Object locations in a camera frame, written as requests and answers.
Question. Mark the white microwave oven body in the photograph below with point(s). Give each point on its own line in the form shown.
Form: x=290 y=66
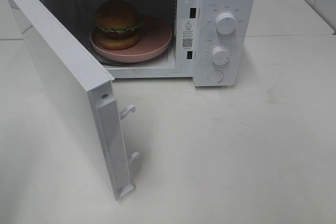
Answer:
x=77 y=16

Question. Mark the white upper power knob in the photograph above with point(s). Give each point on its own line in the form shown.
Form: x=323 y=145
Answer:
x=225 y=23

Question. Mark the glass microwave turntable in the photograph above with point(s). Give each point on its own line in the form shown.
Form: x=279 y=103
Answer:
x=159 y=60

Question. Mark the white lower timer knob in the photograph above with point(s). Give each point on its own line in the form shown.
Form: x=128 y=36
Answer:
x=220 y=56

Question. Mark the white microwave door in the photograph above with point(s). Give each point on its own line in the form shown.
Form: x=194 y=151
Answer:
x=81 y=89

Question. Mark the white warning label sticker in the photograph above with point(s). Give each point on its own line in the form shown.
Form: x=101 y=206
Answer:
x=187 y=33

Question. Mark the burger with lettuce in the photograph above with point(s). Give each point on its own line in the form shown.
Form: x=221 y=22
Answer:
x=118 y=23

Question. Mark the pink round plate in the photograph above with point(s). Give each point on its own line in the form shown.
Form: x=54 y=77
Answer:
x=154 y=38

